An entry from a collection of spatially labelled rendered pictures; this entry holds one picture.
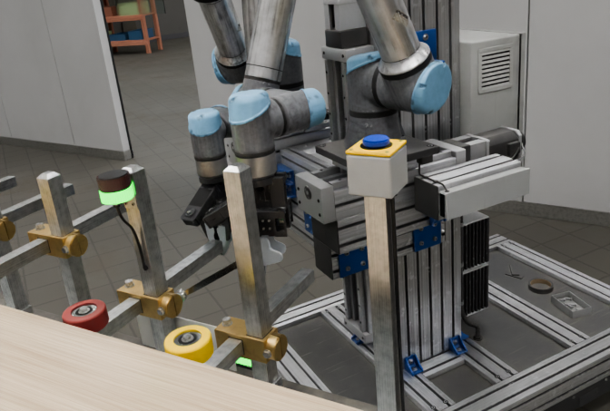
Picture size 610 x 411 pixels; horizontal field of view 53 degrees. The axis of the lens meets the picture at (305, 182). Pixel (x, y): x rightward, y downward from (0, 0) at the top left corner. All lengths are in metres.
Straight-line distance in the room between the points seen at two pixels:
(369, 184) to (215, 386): 0.38
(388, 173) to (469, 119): 0.96
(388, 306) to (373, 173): 0.23
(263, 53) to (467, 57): 0.72
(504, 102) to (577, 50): 1.54
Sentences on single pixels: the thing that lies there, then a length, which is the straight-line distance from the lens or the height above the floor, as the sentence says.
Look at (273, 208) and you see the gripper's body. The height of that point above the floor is 1.06.
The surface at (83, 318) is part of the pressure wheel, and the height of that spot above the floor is 0.91.
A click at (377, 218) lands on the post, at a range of 0.92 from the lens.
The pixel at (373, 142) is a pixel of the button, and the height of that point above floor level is 1.23.
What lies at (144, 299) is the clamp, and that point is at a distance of 1.31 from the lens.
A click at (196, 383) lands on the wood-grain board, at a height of 0.90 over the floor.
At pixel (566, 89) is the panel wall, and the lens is 3.43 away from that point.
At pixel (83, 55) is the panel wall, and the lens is 5.52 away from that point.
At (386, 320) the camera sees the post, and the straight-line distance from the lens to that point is 1.01.
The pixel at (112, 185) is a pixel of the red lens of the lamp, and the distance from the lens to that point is 1.15.
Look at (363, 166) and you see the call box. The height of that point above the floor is 1.20.
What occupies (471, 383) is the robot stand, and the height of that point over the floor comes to 0.21.
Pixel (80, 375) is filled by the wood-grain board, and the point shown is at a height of 0.90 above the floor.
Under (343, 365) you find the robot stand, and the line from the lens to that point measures 2.11.
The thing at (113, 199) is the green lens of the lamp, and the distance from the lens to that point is 1.16.
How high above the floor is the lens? 1.49
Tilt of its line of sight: 20 degrees down
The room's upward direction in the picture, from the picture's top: 6 degrees counter-clockwise
